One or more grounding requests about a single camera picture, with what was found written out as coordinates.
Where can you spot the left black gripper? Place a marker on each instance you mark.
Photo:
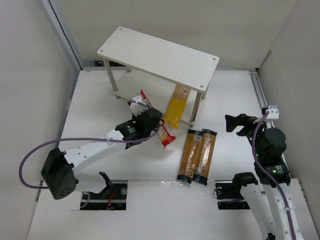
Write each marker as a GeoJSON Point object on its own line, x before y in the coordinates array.
{"type": "Point", "coordinates": [153, 119]}

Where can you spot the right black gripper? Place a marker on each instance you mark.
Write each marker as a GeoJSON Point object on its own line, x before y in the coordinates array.
{"type": "Point", "coordinates": [243, 124]}

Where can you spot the red spaghetti bag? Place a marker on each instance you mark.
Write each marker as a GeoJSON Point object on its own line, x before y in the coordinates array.
{"type": "Point", "coordinates": [162, 133]}

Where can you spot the yellow spaghetti bag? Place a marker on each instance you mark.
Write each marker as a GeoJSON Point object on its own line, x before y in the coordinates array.
{"type": "Point", "coordinates": [176, 106]}

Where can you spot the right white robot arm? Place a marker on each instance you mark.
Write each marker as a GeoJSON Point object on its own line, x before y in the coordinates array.
{"type": "Point", "coordinates": [267, 191]}

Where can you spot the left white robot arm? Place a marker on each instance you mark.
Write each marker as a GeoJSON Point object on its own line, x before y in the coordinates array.
{"type": "Point", "coordinates": [61, 167]}

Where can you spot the white two-tier shelf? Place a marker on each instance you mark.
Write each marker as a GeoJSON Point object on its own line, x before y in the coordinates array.
{"type": "Point", "coordinates": [136, 62]}

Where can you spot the right black-ended spaghetti bag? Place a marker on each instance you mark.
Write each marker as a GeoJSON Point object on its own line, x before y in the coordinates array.
{"type": "Point", "coordinates": [203, 164]}

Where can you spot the black-ended spaghetti bag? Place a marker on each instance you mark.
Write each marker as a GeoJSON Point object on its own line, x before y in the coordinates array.
{"type": "Point", "coordinates": [190, 155]}
{"type": "Point", "coordinates": [203, 164]}

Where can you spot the left black-ended spaghetti bag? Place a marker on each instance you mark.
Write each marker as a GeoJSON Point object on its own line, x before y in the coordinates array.
{"type": "Point", "coordinates": [190, 155]}

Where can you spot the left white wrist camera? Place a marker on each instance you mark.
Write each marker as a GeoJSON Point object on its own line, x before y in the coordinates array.
{"type": "Point", "coordinates": [137, 105]}

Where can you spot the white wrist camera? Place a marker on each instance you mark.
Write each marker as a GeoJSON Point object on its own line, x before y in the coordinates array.
{"type": "Point", "coordinates": [137, 105]}
{"type": "Point", "coordinates": [272, 113]}

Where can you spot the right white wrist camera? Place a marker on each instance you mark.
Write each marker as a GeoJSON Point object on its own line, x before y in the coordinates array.
{"type": "Point", "coordinates": [272, 113]}

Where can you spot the aluminium rail right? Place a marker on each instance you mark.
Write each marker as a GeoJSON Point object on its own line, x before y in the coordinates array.
{"type": "Point", "coordinates": [257, 86]}

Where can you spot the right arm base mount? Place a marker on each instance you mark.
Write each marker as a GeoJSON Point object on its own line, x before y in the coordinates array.
{"type": "Point", "coordinates": [227, 197]}

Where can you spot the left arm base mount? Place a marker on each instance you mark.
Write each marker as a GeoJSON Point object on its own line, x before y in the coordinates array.
{"type": "Point", "coordinates": [114, 200]}

